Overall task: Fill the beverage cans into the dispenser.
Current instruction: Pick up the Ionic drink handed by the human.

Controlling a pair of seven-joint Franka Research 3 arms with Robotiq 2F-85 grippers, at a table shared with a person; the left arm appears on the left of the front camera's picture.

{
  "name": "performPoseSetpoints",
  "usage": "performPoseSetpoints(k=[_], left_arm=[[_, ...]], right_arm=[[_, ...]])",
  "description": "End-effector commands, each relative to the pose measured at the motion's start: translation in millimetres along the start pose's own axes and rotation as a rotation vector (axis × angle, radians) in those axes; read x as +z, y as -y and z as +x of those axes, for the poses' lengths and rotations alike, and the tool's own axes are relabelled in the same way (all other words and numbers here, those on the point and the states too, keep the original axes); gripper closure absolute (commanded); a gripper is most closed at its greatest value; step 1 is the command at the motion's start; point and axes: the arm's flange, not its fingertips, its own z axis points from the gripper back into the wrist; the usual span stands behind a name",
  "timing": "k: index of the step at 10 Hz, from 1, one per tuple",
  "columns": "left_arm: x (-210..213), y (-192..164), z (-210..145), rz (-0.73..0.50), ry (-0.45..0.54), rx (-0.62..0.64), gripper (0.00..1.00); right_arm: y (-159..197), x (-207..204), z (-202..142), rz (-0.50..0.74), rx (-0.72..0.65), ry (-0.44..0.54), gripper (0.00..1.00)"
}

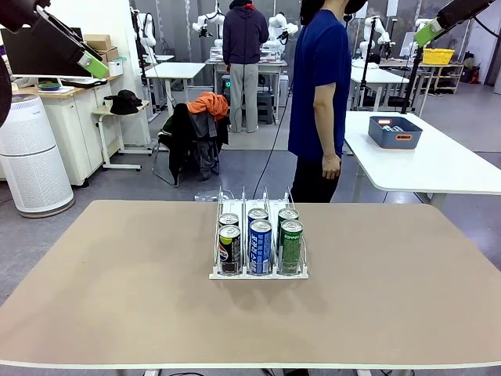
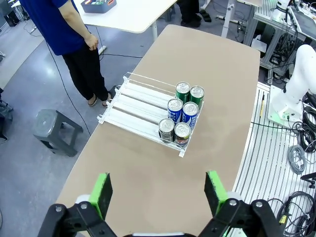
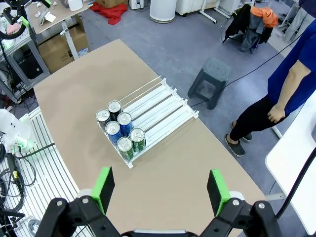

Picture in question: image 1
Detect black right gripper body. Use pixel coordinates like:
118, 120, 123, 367
463, 0, 498, 20

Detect black camera stand pole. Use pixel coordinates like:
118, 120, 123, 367
398, 46, 426, 115

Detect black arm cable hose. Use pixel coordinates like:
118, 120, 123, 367
0, 58, 13, 128
469, 9, 501, 40

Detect white air purifier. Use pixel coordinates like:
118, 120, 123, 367
0, 93, 75, 219

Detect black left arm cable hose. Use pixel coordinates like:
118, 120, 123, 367
0, 58, 13, 128

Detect large white side table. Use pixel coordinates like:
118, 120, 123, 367
344, 111, 501, 208

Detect white workbench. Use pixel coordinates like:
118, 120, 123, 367
205, 58, 289, 126

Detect yellow plastic basket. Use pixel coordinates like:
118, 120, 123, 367
422, 48, 456, 66

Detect black computer monitor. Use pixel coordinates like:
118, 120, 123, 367
0, 27, 93, 79

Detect black hat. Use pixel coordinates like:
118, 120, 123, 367
103, 89, 144, 115

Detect thin black pole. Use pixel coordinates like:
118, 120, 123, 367
362, 17, 377, 110

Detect brown cardboard box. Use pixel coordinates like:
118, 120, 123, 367
82, 34, 113, 51
97, 46, 120, 63

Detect black floor cable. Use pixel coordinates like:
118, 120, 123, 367
252, 84, 293, 201

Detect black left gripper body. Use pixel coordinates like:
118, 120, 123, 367
0, 0, 71, 46

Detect black chair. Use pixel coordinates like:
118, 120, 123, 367
151, 102, 230, 188

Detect person's right hand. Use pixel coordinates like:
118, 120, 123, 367
321, 154, 342, 180

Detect person in dark hoodie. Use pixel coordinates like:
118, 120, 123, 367
222, 0, 270, 134

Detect grey-blue basket orange handles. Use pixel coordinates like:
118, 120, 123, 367
367, 115, 424, 150

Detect person's right forearm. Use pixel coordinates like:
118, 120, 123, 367
317, 111, 342, 157

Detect small wooden side table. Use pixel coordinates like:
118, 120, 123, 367
92, 100, 152, 172

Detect low wooden shelf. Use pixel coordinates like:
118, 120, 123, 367
416, 62, 465, 95

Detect white wire can dispenser rack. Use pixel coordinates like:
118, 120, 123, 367
208, 186, 310, 281

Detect white desk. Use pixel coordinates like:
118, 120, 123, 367
350, 64, 410, 113
143, 61, 207, 114

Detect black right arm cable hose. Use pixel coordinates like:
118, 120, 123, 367
469, 9, 501, 40

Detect grey garment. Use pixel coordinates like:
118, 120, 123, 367
189, 111, 218, 138

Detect person in blue shirt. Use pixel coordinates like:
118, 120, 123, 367
288, 0, 369, 204

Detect black jacket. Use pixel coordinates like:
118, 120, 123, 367
158, 102, 230, 187

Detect clear plastic bag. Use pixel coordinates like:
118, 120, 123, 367
193, 189, 222, 203

